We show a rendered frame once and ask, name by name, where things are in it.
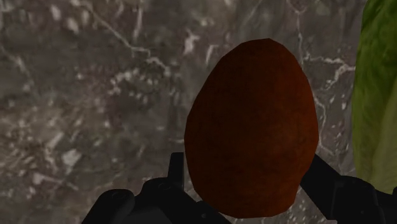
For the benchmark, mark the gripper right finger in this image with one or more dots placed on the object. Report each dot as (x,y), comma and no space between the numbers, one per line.
(344,198)

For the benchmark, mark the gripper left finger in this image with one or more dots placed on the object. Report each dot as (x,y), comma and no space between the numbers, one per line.
(161,198)

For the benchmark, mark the brown egg-shaped object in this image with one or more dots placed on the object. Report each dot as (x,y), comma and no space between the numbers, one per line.
(251,130)

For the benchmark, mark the green leafy lettuce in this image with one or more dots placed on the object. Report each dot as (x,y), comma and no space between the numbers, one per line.
(377,102)

